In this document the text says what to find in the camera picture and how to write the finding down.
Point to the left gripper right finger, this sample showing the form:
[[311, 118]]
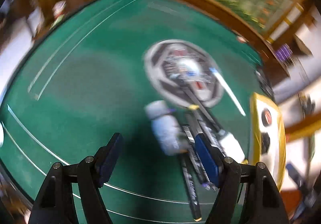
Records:
[[262, 200]]

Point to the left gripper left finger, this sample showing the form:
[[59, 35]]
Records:
[[54, 202]]

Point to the white bottle red label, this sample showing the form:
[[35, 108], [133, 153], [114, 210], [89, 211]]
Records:
[[231, 147]]

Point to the black tape roll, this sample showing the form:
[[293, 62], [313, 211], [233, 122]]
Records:
[[266, 117]]

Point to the black marker yellow ends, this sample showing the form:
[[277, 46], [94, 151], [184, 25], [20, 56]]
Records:
[[206, 115]]

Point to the white bottle QR label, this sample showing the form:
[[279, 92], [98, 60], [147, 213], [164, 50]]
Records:
[[166, 128]]

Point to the black marker tan band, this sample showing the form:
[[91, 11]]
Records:
[[190, 189]]

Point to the black marker grey cap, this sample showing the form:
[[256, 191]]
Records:
[[198, 125]]

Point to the gold lined white tray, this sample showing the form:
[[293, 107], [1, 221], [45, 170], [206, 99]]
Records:
[[275, 158]]

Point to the purple bottles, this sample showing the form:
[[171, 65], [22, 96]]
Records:
[[283, 53]]

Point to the round table control panel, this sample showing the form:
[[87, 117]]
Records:
[[170, 60]]

